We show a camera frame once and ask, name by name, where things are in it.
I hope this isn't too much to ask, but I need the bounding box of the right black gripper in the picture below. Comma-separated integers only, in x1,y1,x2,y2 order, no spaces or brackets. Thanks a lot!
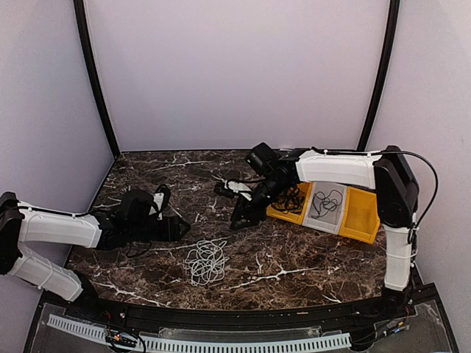
230,175,291,229

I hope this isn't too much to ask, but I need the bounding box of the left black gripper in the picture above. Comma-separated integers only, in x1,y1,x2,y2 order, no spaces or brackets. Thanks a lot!
127,215,190,242

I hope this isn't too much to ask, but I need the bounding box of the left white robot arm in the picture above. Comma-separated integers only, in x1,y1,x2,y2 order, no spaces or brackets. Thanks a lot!
1,185,191,321

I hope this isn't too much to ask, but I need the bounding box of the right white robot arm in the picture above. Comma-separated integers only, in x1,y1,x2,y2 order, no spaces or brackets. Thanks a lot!
230,142,423,319

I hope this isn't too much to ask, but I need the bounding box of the left yellow plastic bin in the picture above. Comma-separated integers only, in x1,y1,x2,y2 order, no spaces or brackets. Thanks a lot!
266,182,313,225

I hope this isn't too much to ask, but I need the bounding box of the yellow plastic bin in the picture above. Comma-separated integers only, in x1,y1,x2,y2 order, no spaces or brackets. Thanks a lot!
339,187,380,244
266,182,313,225

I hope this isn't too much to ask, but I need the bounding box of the white plastic bin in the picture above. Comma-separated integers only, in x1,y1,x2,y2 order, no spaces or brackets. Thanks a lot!
302,182,347,235

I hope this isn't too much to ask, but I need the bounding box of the right yellow plastic bin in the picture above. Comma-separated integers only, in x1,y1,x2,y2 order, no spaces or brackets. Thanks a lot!
339,187,380,244

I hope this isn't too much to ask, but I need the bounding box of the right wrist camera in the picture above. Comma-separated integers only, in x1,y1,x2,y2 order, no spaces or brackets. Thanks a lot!
214,180,252,201

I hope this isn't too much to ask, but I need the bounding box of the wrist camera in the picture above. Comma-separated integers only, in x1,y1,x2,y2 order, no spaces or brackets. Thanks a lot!
149,184,171,221
214,180,252,201

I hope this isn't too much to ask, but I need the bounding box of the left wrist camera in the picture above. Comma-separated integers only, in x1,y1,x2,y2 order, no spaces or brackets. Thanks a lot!
149,184,171,221

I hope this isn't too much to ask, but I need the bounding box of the white slotted cable duct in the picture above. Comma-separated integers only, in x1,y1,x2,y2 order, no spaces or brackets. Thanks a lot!
46,314,351,352

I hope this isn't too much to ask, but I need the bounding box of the black front rail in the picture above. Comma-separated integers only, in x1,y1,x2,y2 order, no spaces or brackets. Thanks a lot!
43,285,439,334

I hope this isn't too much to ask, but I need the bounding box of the left black frame post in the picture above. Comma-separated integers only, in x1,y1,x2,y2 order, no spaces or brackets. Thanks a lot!
73,0,121,159

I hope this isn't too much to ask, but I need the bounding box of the black frame post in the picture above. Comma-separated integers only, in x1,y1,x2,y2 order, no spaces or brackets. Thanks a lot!
73,0,121,159
356,0,400,151

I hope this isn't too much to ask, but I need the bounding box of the right black frame post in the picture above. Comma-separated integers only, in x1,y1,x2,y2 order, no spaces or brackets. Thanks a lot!
356,0,400,151

